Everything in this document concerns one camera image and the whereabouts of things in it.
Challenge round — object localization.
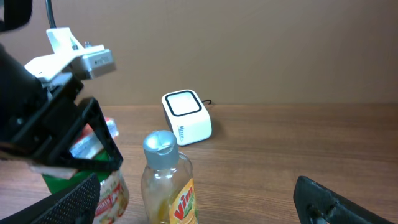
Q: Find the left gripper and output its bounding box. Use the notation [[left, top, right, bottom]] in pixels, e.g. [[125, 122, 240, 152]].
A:
[[1, 47, 123, 172]]

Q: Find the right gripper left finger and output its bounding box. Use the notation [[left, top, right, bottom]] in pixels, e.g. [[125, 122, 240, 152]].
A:
[[1, 174, 100, 224]]

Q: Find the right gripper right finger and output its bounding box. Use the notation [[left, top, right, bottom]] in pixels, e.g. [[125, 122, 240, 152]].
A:
[[293, 176, 392, 224]]

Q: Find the white barcode scanner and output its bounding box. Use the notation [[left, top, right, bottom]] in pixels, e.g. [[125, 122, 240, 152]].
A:
[[161, 90, 212, 146]]

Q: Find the left camera cable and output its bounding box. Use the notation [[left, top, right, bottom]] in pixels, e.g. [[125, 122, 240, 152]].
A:
[[45, 0, 57, 29]]

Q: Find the red tissue pack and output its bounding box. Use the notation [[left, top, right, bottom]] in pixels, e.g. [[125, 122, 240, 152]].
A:
[[29, 117, 119, 180]]

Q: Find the green lidded cup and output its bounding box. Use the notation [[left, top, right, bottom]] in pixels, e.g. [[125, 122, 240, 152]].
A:
[[42, 170, 129, 224]]

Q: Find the yellow dish soap bottle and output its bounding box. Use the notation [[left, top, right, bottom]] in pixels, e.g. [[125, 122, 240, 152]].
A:
[[141, 130, 199, 224]]

